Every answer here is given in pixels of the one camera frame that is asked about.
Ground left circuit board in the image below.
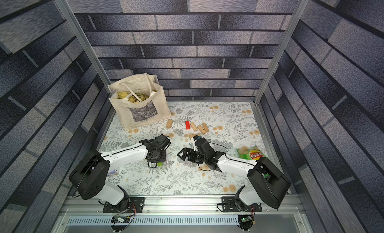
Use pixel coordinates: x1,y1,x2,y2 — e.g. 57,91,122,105
111,215,132,226

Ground circuit board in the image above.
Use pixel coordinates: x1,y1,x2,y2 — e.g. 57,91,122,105
238,215,255,231
111,215,132,226

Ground purple white small box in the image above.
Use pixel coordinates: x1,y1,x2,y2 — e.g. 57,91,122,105
108,169,119,176

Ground natural block beside red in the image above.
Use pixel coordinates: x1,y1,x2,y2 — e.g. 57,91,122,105
190,122,198,131

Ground right aluminium frame post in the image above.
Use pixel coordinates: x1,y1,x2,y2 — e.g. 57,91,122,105
254,0,309,106

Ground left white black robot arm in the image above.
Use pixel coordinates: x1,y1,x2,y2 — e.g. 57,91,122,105
69,134,171,206

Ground red block upper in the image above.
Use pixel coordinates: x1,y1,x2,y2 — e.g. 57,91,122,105
185,121,191,130

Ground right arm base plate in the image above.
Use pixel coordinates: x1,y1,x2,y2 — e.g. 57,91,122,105
221,196,262,213

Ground beige canvas tote bag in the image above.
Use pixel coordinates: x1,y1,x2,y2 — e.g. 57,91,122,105
108,73,172,131

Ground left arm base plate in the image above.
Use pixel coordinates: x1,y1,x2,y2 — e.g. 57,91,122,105
103,197,146,214

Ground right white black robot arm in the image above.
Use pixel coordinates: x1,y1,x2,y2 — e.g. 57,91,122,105
178,138,291,212

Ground rightmost natural wooden block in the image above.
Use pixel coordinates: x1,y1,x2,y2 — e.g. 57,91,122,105
202,123,209,132

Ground right circuit board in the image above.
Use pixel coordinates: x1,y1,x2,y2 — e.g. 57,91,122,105
238,215,255,231

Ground natural block numbered 49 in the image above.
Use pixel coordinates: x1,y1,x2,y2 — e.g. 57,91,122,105
198,125,206,134

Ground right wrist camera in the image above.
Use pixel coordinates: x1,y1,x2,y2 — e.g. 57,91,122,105
192,135,204,144

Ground aluminium frame post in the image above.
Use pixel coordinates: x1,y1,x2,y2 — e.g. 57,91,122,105
54,0,111,85
254,0,309,106

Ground green chips bag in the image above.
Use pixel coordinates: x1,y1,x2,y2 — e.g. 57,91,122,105
237,146,267,160

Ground yellow items inside bag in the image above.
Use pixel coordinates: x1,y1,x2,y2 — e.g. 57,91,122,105
118,91,149,103

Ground left aluminium frame post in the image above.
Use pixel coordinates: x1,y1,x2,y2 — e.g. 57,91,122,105
54,0,111,85

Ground aluminium front rail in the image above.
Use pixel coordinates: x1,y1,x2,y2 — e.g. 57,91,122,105
59,195,305,216

